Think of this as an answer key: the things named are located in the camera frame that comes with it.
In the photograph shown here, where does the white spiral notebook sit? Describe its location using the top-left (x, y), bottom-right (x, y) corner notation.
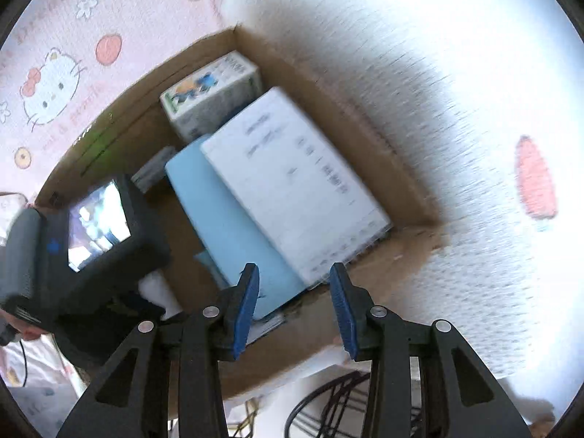
top-left (201, 87), bottom-right (392, 287)

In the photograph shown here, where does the light blue book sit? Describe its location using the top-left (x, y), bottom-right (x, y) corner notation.
top-left (165, 135), bottom-right (305, 320)

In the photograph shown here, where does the cardboard box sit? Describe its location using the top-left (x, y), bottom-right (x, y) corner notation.
top-left (36, 27), bottom-right (441, 399)

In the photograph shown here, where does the green white panda box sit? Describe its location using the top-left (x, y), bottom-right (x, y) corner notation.
top-left (160, 50), bottom-right (263, 143)

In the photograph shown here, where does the pink Hello Kitty mat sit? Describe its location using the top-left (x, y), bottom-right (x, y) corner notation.
top-left (1, 0), bottom-right (583, 420)

